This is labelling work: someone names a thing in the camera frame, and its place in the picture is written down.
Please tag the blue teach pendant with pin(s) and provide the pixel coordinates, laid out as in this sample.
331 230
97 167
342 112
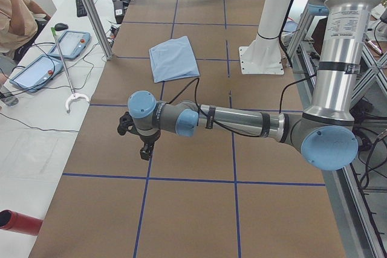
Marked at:
72 43
37 74

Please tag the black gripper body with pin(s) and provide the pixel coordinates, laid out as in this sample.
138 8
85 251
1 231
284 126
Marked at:
148 140

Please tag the far blue teach pendant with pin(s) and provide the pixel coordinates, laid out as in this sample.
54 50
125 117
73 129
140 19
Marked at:
72 43

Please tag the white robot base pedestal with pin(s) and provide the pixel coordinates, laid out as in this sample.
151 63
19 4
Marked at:
263 55

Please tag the red cylinder bottle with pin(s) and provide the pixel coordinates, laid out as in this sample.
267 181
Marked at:
20 223

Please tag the seated person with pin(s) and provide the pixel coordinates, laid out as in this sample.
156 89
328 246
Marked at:
19 28

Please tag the black computer mouse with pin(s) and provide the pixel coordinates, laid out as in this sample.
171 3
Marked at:
60 26

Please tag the black keyboard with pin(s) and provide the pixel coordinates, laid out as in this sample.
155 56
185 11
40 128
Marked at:
80 9

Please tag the light blue t-shirt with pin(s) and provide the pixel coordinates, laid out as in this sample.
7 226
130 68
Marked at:
173 59

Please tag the near blue teach pendant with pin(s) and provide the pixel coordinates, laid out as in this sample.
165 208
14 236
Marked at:
37 74

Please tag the reacher grabber stick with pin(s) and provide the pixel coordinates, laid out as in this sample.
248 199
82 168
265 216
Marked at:
74 95

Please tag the aluminium frame post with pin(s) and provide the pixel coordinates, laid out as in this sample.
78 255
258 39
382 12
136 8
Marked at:
98 28

